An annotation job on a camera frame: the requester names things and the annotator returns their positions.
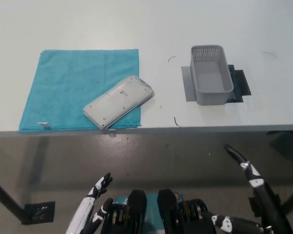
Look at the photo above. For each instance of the small grey table-edge tape tab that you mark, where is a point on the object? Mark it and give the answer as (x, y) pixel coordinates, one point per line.
(112, 132)

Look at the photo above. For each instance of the white grey calculator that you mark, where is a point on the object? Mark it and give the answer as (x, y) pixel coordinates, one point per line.
(117, 102)

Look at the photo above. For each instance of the teal microfibre cloth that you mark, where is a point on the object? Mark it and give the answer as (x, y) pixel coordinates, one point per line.
(63, 85)

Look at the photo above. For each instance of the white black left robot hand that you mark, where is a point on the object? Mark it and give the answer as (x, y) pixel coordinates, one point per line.
(83, 214)

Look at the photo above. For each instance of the white cloth label tag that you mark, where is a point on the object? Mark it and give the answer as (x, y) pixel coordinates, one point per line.
(44, 124)

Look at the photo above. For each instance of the black teal robot torso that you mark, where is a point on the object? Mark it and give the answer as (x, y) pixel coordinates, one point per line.
(139, 209)

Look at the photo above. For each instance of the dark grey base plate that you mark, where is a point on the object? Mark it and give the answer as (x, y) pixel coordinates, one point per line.
(241, 83)

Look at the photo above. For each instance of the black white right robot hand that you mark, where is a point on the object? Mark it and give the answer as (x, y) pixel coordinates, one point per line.
(268, 207)

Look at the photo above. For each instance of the small grey perforated plastic basket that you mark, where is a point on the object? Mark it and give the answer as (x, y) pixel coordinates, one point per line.
(210, 73)

